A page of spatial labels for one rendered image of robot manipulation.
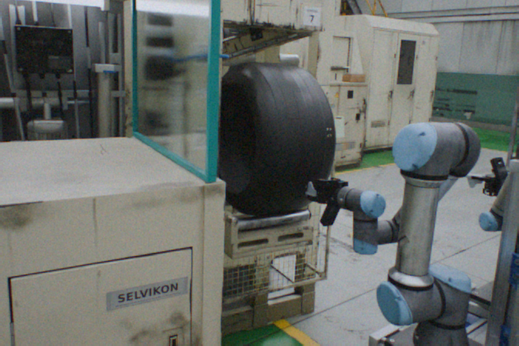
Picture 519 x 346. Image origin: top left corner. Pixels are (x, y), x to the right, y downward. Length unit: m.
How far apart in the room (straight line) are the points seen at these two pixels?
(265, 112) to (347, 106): 5.03
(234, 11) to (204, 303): 1.30
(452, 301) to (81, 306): 0.93
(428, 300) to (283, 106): 0.74
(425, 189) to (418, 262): 0.19
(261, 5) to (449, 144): 1.11
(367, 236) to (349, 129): 5.28
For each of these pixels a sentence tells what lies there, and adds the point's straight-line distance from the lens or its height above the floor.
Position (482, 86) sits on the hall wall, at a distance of 13.36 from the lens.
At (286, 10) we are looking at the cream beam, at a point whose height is 1.71.
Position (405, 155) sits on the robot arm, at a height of 1.28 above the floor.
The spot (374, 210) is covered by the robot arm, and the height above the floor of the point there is 1.08.
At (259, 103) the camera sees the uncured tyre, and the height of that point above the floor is 1.35.
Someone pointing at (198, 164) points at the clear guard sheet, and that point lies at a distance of 0.92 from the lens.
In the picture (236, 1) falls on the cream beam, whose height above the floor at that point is 1.73.
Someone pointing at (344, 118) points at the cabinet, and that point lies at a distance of 6.57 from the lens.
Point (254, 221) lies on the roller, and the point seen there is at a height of 0.91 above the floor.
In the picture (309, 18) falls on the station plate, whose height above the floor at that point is 1.69.
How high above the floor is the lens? 1.50
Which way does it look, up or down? 11 degrees down
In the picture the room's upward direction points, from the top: 2 degrees clockwise
